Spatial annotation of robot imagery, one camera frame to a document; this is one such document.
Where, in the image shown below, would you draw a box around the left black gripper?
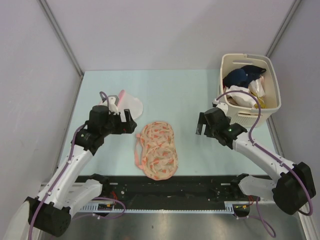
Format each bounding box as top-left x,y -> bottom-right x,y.
100,109 -> 136,137

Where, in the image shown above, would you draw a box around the floral orange bra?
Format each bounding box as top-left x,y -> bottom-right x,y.
134,121 -> 178,181

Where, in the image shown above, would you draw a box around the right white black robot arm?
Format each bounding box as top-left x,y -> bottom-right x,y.
196,107 -> 316,215

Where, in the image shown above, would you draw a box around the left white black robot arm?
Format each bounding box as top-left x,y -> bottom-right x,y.
26,105 -> 137,239

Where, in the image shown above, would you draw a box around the cream plastic laundry basket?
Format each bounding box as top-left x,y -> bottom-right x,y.
218,53 -> 282,128

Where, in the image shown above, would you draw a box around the white pink plastic bag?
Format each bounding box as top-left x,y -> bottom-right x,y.
248,75 -> 266,97

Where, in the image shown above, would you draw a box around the dark navy garment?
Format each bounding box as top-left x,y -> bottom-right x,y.
222,65 -> 267,88

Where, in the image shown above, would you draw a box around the yellow garment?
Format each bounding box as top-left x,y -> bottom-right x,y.
251,92 -> 266,109

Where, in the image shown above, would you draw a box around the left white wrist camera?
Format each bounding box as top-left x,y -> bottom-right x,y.
99,95 -> 120,115

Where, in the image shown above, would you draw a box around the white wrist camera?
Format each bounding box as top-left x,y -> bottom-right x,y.
99,95 -> 120,115
212,99 -> 228,117

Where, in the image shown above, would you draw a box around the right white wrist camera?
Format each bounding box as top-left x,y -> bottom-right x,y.
212,99 -> 228,117

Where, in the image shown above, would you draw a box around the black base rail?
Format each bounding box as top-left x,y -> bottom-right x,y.
91,174 -> 257,209

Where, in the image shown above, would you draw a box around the white slotted cable duct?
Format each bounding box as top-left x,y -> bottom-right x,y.
79,201 -> 251,214

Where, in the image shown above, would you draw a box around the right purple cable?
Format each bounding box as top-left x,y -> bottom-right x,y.
214,90 -> 316,238

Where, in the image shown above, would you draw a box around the purple cable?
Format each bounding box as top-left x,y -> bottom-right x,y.
27,91 -> 118,238
214,90 -> 316,238

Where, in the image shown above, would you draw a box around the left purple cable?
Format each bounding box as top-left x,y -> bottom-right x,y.
27,91 -> 118,238

